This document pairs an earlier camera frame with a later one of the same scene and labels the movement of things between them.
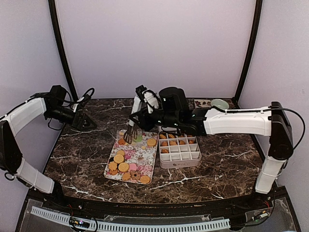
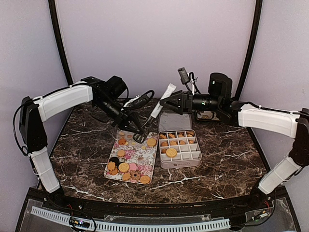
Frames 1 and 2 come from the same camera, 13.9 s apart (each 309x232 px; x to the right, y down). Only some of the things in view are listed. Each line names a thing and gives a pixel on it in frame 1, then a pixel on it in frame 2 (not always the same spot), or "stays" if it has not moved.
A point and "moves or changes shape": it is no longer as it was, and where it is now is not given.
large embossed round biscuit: [119, 158] to [171, 152]
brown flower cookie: [134, 175] stays
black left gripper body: [74, 124] to [122, 116]
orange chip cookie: [121, 141] stays
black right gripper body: [150, 124] to [188, 105]
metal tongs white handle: [131, 134] moves or changes shape
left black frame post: [60, 43] stays
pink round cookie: [132, 166] stays
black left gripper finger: [88, 124] to [137, 126]
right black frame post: [259, 10] stays
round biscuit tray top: [151, 142] stays
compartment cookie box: [177, 150] stays
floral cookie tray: [134, 162] stays
